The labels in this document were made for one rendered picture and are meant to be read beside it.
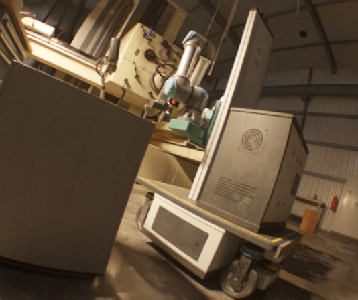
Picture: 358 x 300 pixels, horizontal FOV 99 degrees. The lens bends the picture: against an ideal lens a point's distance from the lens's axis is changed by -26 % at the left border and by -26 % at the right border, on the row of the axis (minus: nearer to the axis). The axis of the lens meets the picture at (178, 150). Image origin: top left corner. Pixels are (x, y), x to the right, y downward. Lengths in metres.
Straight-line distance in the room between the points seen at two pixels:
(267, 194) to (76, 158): 0.70
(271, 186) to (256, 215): 0.14
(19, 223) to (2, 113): 0.27
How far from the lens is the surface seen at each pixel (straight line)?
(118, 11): 3.38
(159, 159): 2.60
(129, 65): 2.40
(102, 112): 0.53
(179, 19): 3.84
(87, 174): 0.54
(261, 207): 0.87
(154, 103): 1.52
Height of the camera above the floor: 0.47
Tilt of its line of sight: 4 degrees up
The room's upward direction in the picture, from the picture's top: 20 degrees clockwise
